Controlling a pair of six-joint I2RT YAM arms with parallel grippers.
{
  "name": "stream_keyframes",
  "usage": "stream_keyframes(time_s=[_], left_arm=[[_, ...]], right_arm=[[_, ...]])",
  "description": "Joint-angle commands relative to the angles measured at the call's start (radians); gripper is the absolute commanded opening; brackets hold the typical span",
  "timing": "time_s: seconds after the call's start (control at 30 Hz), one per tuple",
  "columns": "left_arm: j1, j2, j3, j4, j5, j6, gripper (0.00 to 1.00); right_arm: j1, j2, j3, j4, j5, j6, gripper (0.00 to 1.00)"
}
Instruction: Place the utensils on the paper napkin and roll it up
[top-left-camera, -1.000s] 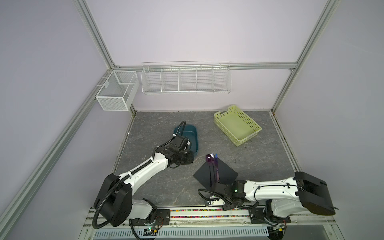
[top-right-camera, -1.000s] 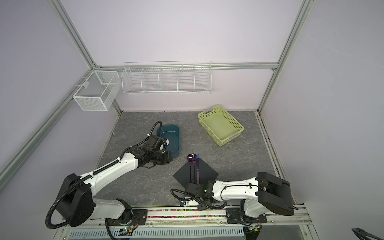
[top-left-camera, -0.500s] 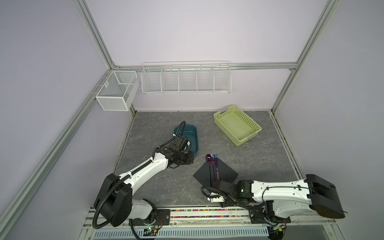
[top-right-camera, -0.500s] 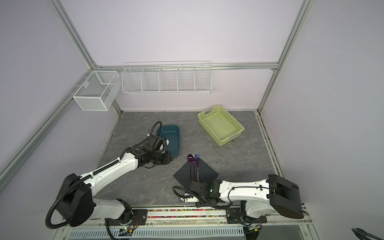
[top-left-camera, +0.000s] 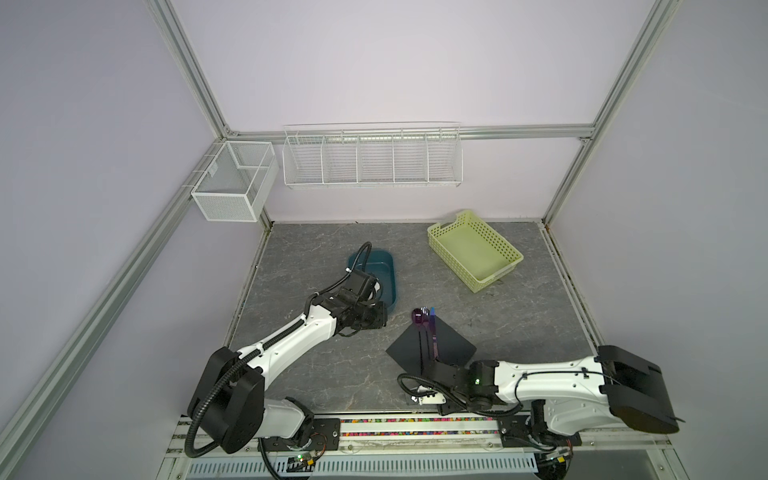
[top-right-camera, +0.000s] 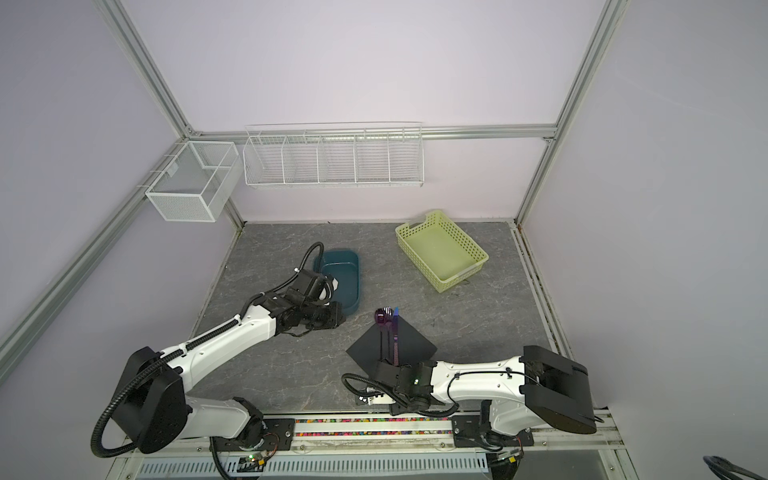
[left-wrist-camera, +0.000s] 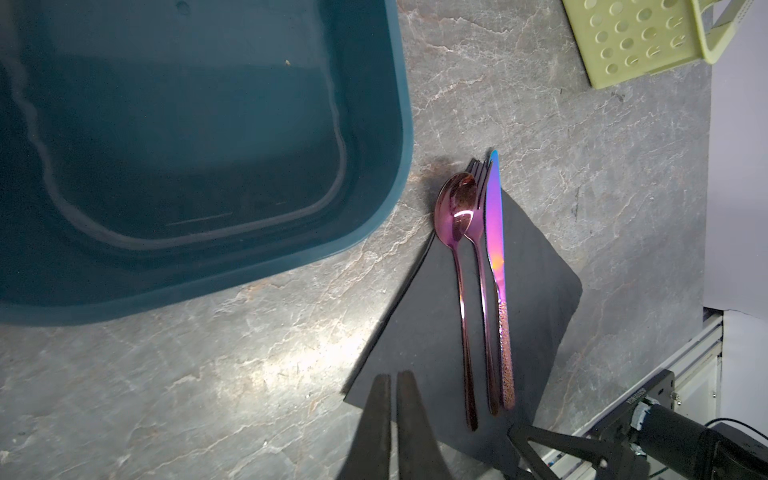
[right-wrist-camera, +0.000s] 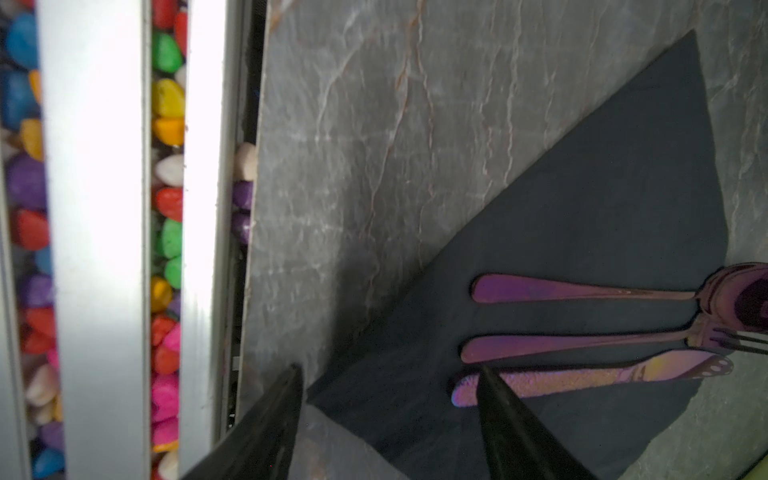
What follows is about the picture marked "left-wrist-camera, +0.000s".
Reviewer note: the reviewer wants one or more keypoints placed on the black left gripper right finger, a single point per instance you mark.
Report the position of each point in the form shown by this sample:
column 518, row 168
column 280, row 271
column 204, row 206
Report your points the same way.
column 419, row 456

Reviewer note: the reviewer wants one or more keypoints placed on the light green perforated plastic basket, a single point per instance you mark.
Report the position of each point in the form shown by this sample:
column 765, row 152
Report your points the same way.
column 620, row 40

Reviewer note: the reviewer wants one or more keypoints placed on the purple metallic spoon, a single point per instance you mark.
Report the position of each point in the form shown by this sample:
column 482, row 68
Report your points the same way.
column 453, row 214

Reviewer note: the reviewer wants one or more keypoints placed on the iridescent purple table knife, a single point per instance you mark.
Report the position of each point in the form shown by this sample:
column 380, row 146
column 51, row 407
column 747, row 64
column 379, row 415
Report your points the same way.
column 495, row 247

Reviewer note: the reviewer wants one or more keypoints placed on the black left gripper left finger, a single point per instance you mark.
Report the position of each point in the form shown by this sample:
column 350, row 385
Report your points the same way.
column 369, row 454

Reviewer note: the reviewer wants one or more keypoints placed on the purple metallic fork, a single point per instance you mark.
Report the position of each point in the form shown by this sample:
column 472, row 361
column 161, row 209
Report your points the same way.
column 475, row 234

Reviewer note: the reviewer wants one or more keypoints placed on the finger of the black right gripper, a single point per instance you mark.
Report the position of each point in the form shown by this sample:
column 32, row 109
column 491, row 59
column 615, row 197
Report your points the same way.
column 609, row 460

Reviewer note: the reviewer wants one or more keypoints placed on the teal plastic cutlery bin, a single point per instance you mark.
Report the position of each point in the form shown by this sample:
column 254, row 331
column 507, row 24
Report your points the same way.
column 157, row 151

